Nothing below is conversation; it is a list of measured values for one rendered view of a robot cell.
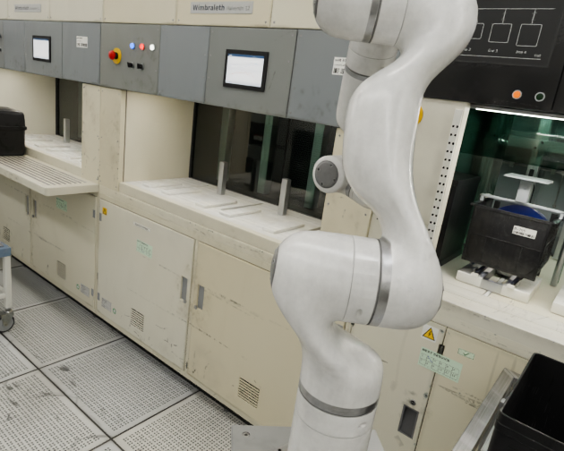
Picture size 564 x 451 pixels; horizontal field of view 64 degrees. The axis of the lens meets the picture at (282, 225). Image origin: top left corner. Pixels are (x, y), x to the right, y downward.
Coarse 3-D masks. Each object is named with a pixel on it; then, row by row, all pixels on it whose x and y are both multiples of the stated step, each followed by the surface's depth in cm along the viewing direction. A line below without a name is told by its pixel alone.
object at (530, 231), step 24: (528, 192) 136; (480, 216) 137; (504, 216) 133; (552, 216) 143; (480, 240) 138; (504, 240) 134; (528, 240) 130; (552, 240) 139; (480, 264) 139; (504, 264) 135; (528, 264) 131
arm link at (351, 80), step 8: (344, 72) 88; (352, 72) 85; (344, 80) 88; (352, 80) 86; (360, 80) 85; (344, 88) 89; (352, 88) 87; (344, 96) 89; (344, 104) 90; (344, 112) 91; (344, 120) 92; (344, 128) 93; (352, 192) 101; (360, 200) 101
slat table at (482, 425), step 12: (504, 372) 115; (516, 372) 116; (504, 384) 110; (492, 396) 104; (504, 396) 108; (480, 408) 99; (492, 408) 100; (480, 420) 95; (492, 420) 118; (468, 432) 91; (480, 432) 92; (456, 444) 87; (468, 444) 88; (480, 444) 121
